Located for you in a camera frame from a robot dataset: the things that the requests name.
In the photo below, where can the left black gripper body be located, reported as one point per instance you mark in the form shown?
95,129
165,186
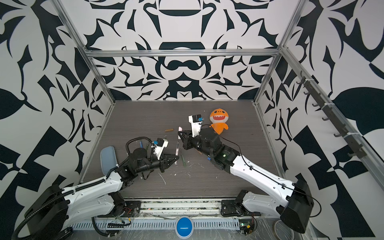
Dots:
150,165

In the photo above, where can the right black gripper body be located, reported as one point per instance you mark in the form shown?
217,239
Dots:
199,143

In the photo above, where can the pink pen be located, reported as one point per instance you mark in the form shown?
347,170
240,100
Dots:
177,148

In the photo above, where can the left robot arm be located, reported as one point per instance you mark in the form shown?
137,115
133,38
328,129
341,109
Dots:
57,209

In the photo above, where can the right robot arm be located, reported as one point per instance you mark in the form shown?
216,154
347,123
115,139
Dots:
292,202

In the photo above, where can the orange shark plush toy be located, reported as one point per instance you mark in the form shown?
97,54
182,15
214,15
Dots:
219,118

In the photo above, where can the grey blue pencil case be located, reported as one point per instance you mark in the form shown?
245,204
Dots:
108,159

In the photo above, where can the blue round button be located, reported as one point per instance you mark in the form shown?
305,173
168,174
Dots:
184,227

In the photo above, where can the tape roll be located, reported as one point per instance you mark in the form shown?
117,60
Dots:
282,232

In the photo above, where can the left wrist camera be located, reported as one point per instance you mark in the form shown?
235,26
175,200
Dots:
159,146

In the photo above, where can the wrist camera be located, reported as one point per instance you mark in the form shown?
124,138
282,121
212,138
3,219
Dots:
196,124
159,146

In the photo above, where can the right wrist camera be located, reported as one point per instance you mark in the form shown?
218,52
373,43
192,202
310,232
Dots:
196,124

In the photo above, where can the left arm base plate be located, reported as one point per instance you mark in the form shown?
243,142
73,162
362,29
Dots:
128,210

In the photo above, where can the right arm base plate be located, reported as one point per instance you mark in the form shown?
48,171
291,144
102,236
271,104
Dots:
231,208

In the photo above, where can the white cable duct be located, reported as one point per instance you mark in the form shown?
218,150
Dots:
162,224

